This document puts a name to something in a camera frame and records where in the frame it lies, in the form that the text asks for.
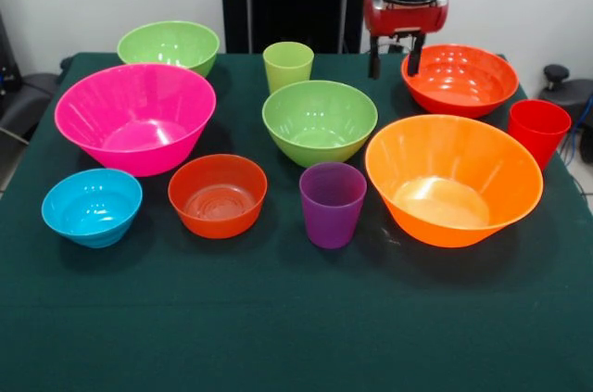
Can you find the large orange bowl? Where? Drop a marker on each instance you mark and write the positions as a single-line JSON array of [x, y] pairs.
[[454, 179]]

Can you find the large pink bowl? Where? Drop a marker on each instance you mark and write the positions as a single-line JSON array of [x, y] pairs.
[[134, 118]]

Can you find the large red-orange bowl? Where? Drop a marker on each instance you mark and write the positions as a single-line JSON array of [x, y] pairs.
[[463, 81]]

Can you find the dark green tablecloth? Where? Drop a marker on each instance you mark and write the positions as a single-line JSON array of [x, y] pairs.
[[278, 318]]

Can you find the red cup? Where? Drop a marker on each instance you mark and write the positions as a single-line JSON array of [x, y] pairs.
[[539, 132]]

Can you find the green bowl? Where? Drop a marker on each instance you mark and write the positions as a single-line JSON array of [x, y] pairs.
[[169, 44], [319, 118]]

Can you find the small red-orange bowl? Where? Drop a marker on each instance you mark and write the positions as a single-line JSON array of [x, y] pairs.
[[218, 197]]

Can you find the green cup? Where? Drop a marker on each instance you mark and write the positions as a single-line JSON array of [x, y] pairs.
[[287, 67]]

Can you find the purple cup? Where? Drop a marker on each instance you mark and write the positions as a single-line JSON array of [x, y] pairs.
[[331, 206]]

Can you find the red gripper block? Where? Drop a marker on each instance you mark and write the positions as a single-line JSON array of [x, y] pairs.
[[407, 16]]

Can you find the grey pedestal leg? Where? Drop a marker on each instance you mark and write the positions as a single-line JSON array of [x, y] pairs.
[[556, 73], [28, 100]]

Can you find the black equipment box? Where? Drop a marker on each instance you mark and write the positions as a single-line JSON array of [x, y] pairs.
[[7, 58]]

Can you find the small blue bowl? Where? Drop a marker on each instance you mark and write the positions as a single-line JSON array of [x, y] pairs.
[[92, 206]]

